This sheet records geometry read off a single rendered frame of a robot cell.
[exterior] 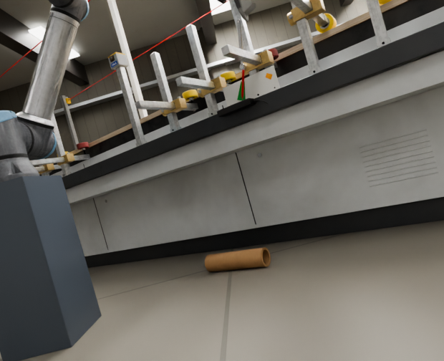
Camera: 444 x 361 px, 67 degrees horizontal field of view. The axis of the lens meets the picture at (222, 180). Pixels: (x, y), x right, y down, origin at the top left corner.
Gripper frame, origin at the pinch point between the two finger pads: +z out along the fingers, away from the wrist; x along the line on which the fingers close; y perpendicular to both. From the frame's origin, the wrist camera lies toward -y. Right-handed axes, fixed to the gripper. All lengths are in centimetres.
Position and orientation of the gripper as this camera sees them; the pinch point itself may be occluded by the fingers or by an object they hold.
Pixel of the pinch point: (244, 18)
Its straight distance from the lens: 151.7
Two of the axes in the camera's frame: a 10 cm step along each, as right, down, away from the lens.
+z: 2.7, 9.6, 0.1
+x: 5.2, -1.6, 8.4
